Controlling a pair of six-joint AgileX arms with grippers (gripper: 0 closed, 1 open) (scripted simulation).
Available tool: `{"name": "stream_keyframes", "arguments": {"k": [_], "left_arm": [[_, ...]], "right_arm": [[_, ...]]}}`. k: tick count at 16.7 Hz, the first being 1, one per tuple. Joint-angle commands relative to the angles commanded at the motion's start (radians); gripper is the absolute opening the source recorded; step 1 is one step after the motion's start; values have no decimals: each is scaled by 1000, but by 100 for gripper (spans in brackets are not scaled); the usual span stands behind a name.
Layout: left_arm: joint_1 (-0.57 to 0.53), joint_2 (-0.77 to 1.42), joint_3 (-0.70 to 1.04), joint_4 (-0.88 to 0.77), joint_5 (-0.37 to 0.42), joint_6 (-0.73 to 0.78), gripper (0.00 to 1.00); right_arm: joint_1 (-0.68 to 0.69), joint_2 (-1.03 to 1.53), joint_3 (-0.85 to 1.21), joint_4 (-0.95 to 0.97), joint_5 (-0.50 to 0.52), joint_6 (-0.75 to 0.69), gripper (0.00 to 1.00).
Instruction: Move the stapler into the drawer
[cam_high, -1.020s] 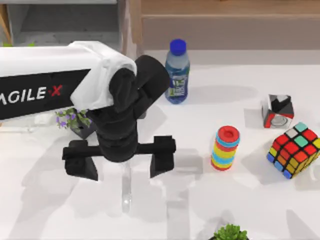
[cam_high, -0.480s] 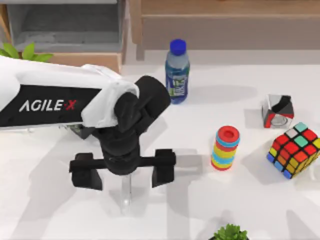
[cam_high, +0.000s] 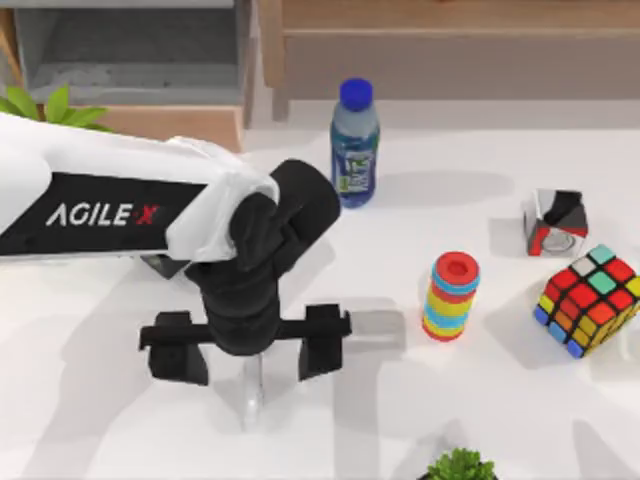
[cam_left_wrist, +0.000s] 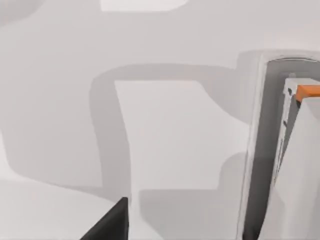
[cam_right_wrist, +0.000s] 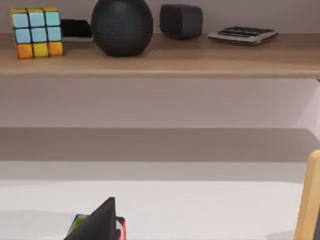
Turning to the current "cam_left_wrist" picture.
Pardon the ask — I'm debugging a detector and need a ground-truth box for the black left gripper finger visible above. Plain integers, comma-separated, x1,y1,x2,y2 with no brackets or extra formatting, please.
79,196,130,240

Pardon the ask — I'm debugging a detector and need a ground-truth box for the white box with orange band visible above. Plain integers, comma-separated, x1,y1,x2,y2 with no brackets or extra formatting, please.
257,77,320,240

